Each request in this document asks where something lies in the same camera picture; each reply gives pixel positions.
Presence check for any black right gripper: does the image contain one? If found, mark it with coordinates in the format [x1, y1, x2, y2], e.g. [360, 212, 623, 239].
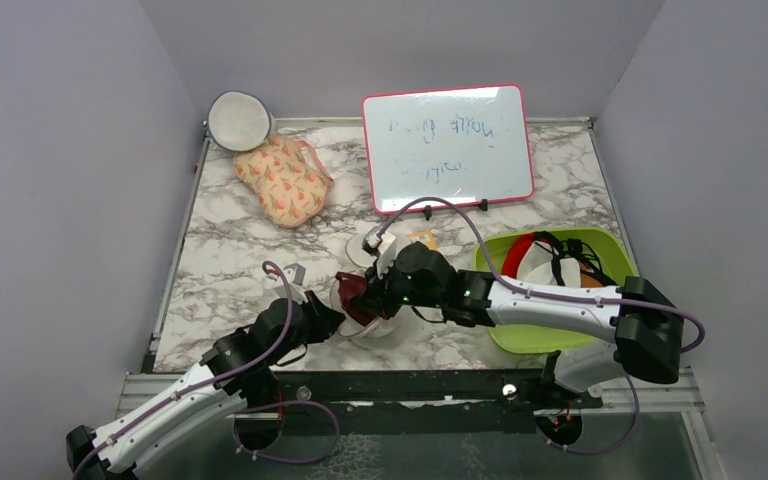
[356, 255, 444, 322]

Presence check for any dark bra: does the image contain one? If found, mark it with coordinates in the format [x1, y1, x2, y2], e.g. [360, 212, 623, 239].
[335, 272, 376, 327]

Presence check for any white bra with black straps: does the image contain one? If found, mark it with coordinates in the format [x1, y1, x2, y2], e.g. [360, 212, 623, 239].
[515, 241, 595, 288]

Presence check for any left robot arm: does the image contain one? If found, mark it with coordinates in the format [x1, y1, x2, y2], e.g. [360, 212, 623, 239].
[67, 291, 346, 479]

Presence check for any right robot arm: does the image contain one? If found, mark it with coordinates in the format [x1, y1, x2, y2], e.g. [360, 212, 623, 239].
[343, 243, 684, 407]

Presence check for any red and black bra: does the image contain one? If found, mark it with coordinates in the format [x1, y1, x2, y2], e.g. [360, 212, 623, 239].
[499, 231, 617, 286]

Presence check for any peach floral bra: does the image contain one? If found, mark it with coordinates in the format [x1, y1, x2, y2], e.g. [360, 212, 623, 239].
[232, 135, 334, 229]

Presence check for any grey rimmed mesh laundry bag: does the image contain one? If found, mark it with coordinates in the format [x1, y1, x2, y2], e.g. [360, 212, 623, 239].
[206, 91, 276, 153]

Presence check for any pink framed whiteboard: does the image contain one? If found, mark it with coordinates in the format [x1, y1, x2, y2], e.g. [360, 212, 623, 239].
[362, 84, 536, 214]

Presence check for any green plastic tray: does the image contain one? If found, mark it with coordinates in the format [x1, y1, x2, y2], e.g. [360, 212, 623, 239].
[472, 226, 637, 354]

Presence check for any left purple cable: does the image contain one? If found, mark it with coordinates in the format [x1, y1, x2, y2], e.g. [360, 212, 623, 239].
[69, 260, 294, 480]

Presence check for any purple cable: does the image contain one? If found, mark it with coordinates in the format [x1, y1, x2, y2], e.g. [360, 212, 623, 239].
[69, 260, 294, 480]
[373, 196, 707, 354]

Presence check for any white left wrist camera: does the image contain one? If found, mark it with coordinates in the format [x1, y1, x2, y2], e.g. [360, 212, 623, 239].
[283, 263, 306, 286]

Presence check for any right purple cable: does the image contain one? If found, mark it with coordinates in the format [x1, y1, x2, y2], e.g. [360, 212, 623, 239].
[373, 196, 707, 354]

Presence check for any black mounting rail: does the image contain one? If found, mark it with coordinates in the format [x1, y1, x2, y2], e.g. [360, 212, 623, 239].
[138, 367, 604, 435]

